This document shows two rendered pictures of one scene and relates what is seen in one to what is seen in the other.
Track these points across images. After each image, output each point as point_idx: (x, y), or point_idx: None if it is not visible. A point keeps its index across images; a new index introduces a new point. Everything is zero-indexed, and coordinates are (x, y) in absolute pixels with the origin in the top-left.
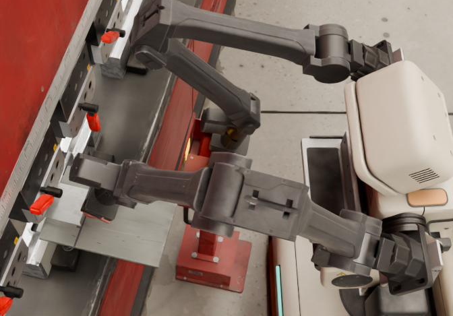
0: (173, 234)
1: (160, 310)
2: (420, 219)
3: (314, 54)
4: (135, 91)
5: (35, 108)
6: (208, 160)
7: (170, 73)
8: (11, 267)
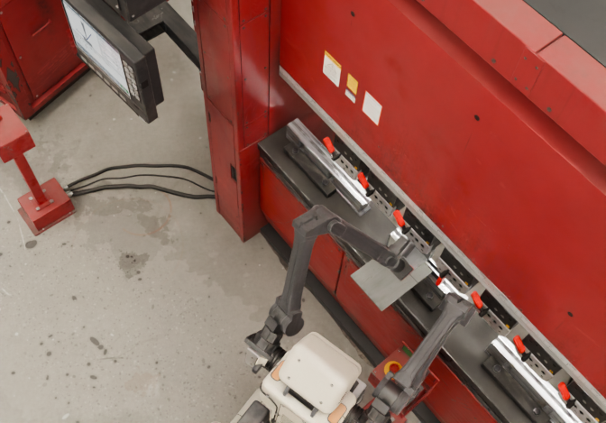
0: (408, 416)
1: (363, 373)
2: (273, 363)
3: (393, 376)
4: (472, 352)
5: (435, 219)
6: None
7: (472, 381)
8: (381, 199)
